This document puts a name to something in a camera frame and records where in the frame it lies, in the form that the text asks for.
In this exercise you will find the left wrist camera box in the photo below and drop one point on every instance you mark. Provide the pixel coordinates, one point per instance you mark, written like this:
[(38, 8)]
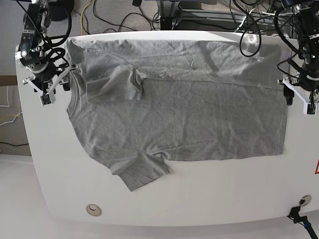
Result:
[(310, 109)]

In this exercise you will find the round table grommet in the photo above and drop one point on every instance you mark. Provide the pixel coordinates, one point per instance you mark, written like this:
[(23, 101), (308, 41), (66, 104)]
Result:
[(305, 200), (93, 210)]

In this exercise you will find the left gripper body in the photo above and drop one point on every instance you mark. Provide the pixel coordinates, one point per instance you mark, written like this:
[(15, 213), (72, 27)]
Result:
[(305, 86)]

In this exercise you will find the round table grommet right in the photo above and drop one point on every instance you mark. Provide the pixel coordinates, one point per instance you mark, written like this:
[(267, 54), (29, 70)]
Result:
[(305, 200)]

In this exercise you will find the red warning sticker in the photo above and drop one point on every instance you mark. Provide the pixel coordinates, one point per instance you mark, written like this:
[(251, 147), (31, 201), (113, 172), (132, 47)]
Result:
[(317, 168)]

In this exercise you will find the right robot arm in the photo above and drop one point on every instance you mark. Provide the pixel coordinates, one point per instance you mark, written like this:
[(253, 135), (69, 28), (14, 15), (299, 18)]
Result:
[(39, 53)]

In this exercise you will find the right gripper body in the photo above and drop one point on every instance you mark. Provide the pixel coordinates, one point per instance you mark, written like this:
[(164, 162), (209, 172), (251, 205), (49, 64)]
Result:
[(47, 80)]

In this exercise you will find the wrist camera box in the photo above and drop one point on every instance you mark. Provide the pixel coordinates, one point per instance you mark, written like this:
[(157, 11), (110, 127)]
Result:
[(47, 99), (310, 109)]

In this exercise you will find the grey T-shirt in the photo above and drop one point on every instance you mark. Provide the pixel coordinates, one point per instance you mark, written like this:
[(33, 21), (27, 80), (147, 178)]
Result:
[(137, 103)]

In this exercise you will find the round table grommet left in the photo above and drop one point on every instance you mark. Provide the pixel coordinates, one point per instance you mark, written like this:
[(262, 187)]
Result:
[(93, 210)]

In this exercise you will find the black clamp with cable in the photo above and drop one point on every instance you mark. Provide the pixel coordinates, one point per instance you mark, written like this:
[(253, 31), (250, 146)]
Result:
[(303, 220)]

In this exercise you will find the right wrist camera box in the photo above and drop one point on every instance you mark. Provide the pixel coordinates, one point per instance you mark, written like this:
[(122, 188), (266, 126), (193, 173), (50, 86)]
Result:
[(47, 99)]

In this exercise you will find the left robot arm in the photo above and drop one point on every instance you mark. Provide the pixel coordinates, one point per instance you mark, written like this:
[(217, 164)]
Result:
[(305, 22)]

